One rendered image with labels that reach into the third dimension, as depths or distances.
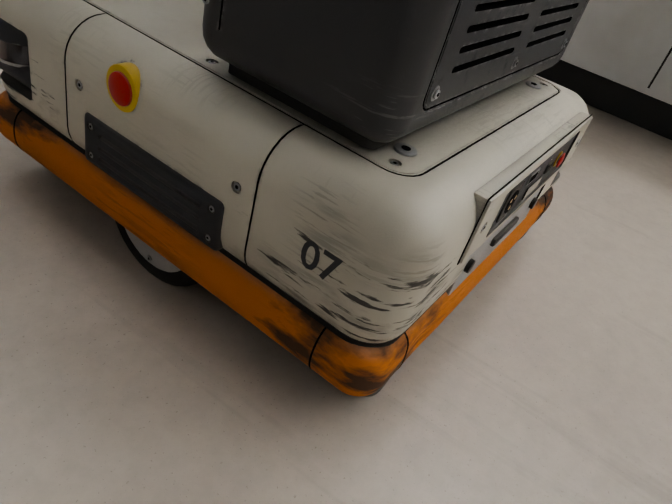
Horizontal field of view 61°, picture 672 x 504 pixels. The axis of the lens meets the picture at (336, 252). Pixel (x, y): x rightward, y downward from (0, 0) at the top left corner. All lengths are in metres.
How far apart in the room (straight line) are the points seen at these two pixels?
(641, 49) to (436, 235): 1.57
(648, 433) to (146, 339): 0.64
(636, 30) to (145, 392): 1.73
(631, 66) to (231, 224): 1.61
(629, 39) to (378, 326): 1.59
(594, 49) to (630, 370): 1.28
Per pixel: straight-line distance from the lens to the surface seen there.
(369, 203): 0.50
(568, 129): 0.85
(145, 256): 0.76
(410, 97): 0.50
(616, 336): 1.00
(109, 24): 0.73
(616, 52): 2.02
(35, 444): 0.63
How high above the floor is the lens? 0.52
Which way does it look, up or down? 36 degrees down
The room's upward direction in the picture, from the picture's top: 17 degrees clockwise
